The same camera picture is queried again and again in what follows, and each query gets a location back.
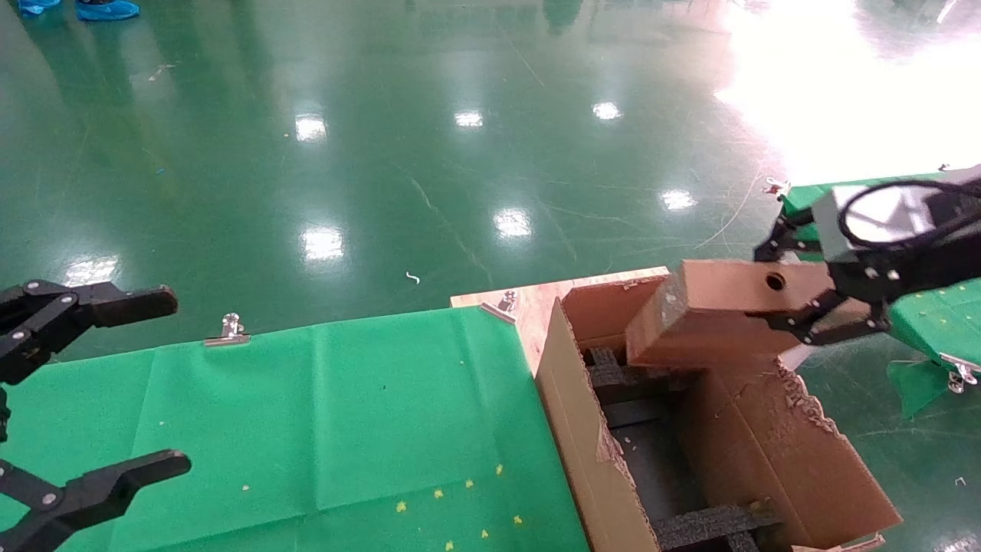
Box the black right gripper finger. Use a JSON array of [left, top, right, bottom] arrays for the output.
[[747, 285, 894, 347], [753, 209, 825, 263]]

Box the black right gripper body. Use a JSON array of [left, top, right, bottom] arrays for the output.
[[828, 182, 981, 305]]

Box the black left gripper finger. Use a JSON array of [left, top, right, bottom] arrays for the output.
[[0, 280, 179, 384], [0, 449, 192, 552]]

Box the small brown cardboard box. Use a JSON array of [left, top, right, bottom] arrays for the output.
[[626, 259, 874, 367]]

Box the large open cardboard carton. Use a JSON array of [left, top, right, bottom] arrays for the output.
[[535, 268, 904, 552]]

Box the green tablecloth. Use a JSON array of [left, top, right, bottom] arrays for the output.
[[780, 175, 981, 420], [0, 305, 591, 552]]

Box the black foam insert block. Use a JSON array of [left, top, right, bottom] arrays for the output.
[[586, 347, 691, 407], [651, 502, 783, 552]]

